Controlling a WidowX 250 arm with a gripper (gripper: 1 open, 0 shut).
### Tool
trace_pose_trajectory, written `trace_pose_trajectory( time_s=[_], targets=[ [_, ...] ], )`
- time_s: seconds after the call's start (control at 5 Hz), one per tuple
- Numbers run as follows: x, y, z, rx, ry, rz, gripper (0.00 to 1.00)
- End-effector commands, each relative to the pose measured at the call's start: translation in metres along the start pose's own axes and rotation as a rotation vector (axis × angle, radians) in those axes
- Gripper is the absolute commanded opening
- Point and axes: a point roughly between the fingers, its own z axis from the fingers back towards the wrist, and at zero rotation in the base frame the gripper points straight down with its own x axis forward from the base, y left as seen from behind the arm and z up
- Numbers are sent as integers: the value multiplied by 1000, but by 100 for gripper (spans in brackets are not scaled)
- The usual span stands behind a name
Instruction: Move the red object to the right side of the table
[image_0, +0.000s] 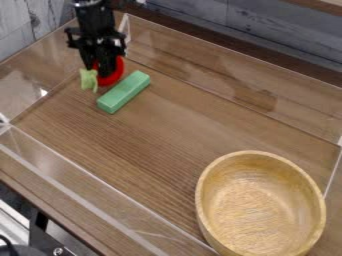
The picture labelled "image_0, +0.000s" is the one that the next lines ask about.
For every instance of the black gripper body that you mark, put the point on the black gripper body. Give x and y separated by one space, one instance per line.
109 38

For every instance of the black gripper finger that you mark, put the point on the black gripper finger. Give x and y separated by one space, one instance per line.
107 60
87 55

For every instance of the red toy strawberry green leaves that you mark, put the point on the red toy strawberry green leaves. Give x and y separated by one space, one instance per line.
91 80

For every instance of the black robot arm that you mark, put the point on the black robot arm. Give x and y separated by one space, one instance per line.
95 18

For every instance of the green rectangular block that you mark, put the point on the green rectangular block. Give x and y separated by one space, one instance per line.
119 95

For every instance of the wooden bowl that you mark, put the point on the wooden bowl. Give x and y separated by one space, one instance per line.
259 206

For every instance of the clear acrylic corner bracket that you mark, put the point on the clear acrylic corner bracket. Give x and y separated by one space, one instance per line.
124 28

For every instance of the clear acrylic enclosure wall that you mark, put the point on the clear acrylic enclosure wall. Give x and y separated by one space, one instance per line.
113 175

